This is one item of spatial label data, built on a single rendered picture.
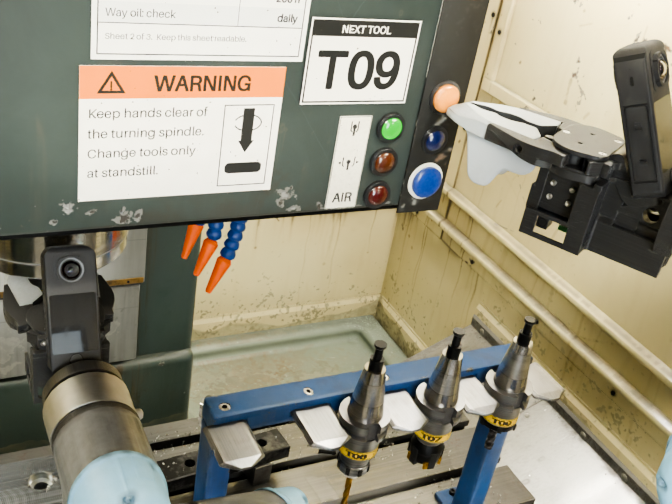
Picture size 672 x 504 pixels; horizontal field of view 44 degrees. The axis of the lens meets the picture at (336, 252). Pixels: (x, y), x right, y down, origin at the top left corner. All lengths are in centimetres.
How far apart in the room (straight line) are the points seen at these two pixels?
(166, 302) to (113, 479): 93
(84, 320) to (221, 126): 23
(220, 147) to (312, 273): 150
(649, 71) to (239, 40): 30
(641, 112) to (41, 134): 43
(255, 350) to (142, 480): 150
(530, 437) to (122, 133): 126
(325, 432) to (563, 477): 76
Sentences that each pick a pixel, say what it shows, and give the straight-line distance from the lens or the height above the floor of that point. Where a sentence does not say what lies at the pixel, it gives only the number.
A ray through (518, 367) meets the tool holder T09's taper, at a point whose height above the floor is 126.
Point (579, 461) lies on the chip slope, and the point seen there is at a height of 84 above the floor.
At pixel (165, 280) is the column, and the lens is 156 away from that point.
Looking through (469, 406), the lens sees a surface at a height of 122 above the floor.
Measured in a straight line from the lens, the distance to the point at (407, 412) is 106.
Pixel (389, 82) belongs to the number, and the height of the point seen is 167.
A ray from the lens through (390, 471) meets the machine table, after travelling 145.
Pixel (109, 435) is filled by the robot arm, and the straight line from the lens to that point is 71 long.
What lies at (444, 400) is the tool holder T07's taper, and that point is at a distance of 107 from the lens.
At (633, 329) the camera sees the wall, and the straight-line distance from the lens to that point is 159.
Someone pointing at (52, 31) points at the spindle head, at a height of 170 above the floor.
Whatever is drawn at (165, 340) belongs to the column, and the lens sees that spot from 164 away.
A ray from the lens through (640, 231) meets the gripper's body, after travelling 69.
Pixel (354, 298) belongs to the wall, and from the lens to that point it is 226.
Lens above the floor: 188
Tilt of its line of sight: 29 degrees down
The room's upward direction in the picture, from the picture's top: 11 degrees clockwise
